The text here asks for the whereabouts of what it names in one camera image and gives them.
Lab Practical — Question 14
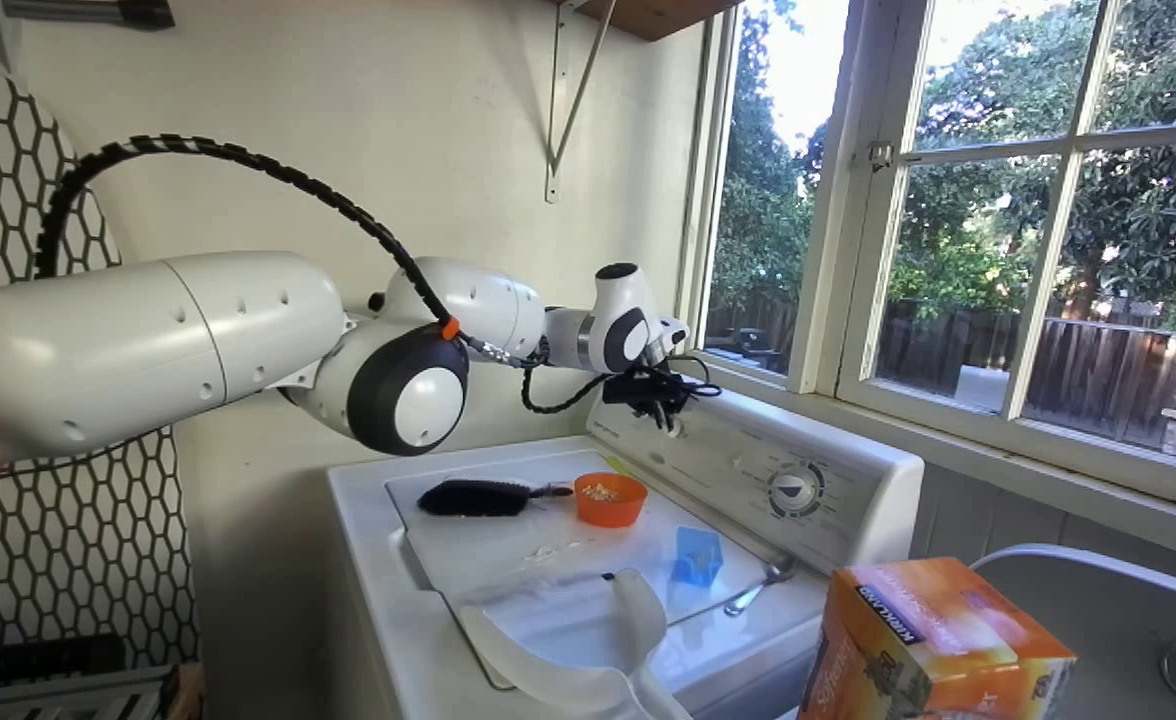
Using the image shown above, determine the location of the orange detergent box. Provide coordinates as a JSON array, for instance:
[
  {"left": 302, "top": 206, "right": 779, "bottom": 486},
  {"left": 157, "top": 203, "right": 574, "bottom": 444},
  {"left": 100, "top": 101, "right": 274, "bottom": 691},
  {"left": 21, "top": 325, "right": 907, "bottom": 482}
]
[{"left": 798, "top": 556, "right": 1080, "bottom": 720}]

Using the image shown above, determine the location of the thin black camera cable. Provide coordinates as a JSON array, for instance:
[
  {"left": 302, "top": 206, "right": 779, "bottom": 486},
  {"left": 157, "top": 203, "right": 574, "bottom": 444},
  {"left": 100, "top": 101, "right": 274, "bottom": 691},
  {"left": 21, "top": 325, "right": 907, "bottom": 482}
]
[{"left": 519, "top": 349, "right": 619, "bottom": 414}]

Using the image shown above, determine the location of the large white timer knob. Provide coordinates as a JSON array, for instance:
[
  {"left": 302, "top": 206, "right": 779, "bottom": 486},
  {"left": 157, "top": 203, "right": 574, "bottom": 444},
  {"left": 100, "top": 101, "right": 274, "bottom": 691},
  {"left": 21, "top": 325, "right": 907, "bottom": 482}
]
[{"left": 765, "top": 460, "right": 826, "bottom": 519}]

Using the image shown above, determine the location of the orange plastic bowl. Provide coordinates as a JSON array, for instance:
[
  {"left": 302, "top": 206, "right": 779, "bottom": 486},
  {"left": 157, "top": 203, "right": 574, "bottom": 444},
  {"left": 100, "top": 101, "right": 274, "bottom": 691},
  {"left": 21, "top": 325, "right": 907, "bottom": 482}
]
[{"left": 568, "top": 469, "right": 652, "bottom": 531}]

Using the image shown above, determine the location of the blue measuring cup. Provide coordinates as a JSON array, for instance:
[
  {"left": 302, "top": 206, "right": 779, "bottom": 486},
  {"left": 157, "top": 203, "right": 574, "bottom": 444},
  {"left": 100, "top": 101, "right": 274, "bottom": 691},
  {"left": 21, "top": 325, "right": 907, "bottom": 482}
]
[{"left": 666, "top": 524, "right": 728, "bottom": 592}]

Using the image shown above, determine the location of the white dustpan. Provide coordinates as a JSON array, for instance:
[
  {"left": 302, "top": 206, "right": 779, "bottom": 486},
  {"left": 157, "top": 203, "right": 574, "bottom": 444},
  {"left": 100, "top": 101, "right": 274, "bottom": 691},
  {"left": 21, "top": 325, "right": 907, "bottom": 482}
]
[{"left": 453, "top": 568, "right": 699, "bottom": 720}]

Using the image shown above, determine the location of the wooden garden fence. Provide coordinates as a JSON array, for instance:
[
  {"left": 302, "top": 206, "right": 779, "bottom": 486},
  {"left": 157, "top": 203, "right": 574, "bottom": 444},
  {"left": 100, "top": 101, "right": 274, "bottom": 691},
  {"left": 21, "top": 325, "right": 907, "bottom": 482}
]
[{"left": 878, "top": 307, "right": 1176, "bottom": 456}]

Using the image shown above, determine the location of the black corrugated cable conduit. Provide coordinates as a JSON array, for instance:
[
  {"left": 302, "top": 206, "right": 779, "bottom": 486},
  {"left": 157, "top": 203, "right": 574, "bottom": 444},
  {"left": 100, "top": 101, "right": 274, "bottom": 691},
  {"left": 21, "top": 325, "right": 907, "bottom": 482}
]
[{"left": 30, "top": 130, "right": 463, "bottom": 336}]

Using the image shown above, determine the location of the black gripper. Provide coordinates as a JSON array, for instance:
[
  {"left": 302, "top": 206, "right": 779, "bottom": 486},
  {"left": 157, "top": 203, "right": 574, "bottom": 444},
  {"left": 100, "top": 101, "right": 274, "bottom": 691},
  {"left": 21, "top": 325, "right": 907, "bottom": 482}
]
[{"left": 602, "top": 365, "right": 699, "bottom": 431}]

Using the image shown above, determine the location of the white hexagon pattern panel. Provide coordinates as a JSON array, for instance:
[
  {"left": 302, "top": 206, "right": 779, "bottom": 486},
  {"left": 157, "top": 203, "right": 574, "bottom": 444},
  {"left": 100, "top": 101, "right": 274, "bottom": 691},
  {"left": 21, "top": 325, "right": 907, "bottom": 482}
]
[{"left": 0, "top": 50, "right": 204, "bottom": 673}]

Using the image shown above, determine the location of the black bristle white handle brush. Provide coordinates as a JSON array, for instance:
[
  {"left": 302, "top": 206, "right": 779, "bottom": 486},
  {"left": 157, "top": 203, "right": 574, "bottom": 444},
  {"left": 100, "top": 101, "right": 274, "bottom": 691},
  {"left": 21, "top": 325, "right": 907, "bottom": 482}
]
[{"left": 416, "top": 474, "right": 574, "bottom": 519}]

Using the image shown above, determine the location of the white Amana washing machine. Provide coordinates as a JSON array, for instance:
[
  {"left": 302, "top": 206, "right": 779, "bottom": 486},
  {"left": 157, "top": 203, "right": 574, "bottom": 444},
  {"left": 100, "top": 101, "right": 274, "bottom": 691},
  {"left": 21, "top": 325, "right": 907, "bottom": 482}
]
[{"left": 325, "top": 385, "right": 927, "bottom": 720}]

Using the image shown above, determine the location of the wooden shelf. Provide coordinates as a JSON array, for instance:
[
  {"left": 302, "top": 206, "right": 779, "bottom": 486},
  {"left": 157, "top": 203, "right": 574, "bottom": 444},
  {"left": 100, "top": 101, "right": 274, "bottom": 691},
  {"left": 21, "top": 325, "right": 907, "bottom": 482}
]
[{"left": 572, "top": 0, "right": 739, "bottom": 39}]

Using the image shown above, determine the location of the white dryer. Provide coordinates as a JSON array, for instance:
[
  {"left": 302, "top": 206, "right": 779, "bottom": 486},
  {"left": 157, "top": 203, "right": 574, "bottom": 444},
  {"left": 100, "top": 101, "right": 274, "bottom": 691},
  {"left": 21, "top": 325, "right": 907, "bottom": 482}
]
[{"left": 973, "top": 540, "right": 1176, "bottom": 720}]

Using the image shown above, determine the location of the metal spoon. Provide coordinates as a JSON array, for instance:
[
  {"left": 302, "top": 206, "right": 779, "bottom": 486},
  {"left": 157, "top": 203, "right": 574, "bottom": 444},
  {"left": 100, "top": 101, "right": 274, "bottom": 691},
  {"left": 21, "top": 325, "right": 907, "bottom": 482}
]
[{"left": 720, "top": 556, "right": 798, "bottom": 619}]

